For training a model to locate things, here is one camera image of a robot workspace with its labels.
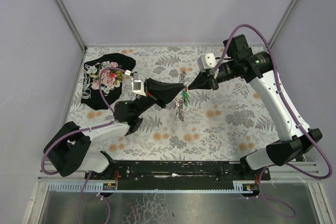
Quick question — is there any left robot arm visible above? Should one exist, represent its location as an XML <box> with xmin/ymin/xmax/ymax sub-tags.
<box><xmin>43</xmin><ymin>78</ymin><xmax>185</xmax><ymax>177</ymax></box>

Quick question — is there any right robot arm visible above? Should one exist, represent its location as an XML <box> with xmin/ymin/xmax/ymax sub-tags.
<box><xmin>188</xmin><ymin>35</ymin><xmax>322</xmax><ymax>170</ymax></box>

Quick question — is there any black floral cloth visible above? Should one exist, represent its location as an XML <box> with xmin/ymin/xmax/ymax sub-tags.
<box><xmin>81</xmin><ymin>53</ymin><xmax>136</xmax><ymax>110</ymax></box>

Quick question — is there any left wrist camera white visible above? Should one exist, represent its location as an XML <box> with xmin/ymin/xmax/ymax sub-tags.
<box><xmin>124</xmin><ymin>70</ymin><xmax>146</xmax><ymax>97</ymax></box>

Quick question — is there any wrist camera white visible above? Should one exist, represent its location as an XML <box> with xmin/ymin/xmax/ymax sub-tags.
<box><xmin>124</xmin><ymin>70</ymin><xmax>146</xmax><ymax>97</ymax></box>
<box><xmin>197</xmin><ymin>53</ymin><xmax>218</xmax><ymax>75</ymax></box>

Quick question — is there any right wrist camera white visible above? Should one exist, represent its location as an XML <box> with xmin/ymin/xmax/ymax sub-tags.
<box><xmin>197</xmin><ymin>53</ymin><xmax>218</xmax><ymax>75</ymax></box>

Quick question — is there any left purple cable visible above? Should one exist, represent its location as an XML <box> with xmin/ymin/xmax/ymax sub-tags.
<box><xmin>41</xmin><ymin>67</ymin><xmax>129</xmax><ymax>175</ymax></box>

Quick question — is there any purple cable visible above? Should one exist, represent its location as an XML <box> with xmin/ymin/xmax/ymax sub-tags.
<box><xmin>41</xmin><ymin>67</ymin><xmax>129</xmax><ymax>175</ymax></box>
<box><xmin>212</xmin><ymin>24</ymin><xmax>333</xmax><ymax>218</ymax></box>

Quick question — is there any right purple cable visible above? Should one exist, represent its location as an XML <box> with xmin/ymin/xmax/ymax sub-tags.
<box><xmin>212</xmin><ymin>24</ymin><xmax>333</xmax><ymax>218</ymax></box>

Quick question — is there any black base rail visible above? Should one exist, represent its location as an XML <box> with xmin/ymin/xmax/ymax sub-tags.
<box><xmin>85</xmin><ymin>160</ymin><xmax>270</xmax><ymax>185</ymax></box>

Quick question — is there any white cable duct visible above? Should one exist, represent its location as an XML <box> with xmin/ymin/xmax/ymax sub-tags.
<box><xmin>48</xmin><ymin>182</ymin><xmax>257</xmax><ymax>194</ymax></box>

